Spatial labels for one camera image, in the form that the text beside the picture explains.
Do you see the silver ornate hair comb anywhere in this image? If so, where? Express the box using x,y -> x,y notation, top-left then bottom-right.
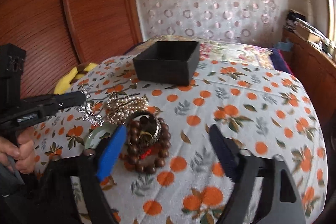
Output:
76,89 -> 104,126

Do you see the dark metal bangle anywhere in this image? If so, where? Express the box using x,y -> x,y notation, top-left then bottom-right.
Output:
128,110 -> 162,147

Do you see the black square jewelry box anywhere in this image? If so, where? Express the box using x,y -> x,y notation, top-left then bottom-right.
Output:
133,41 -> 200,86

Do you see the person's left hand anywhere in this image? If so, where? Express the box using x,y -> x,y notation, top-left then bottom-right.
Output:
0,127 -> 35,174

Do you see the yellow striped plush toy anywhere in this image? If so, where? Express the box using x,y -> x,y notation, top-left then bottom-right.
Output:
54,63 -> 97,94

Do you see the pale green jade bangle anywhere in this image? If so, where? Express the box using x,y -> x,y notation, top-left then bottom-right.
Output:
84,123 -> 117,149

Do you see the red-brown wooden wardrobe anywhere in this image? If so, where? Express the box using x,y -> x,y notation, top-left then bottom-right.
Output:
1,0 -> 142,98

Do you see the dark blue blanket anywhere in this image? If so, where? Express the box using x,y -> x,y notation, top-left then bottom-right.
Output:
270,48 -> 293,75

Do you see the wooden sideboard cabinet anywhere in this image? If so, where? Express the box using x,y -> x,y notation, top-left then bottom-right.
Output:
282,28 -> 336,132

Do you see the teal cloth item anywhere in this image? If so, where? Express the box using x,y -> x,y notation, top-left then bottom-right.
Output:
274,39 -> 294,52

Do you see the clutter pile on cabinet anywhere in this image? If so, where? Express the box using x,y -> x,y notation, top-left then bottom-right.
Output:
284,10 -> 335,61

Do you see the brown wooden bead bracelet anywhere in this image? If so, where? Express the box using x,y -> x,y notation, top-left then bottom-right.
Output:
125,116 -> 172,175

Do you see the pearl bead necklace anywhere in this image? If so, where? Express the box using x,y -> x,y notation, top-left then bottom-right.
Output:
104,94 -> 150,126

